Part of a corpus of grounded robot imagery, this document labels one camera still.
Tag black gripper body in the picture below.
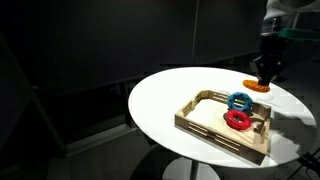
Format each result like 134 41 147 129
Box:
252 34 287 86

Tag orange bumpy ring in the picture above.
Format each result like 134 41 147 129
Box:
242 79 271 94

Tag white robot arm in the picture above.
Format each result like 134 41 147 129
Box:
251 0 320 86

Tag wooden slatted crate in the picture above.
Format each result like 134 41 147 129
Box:
174 90 271 164

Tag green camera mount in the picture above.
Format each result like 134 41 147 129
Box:
279 28 320 41

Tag blue bumpy ring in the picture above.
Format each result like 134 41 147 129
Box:
227 91 254 113

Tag red bumpy ring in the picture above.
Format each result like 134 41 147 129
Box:
225 109 253 131

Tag white table pedestal base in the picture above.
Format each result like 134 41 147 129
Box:
162 157 220 180

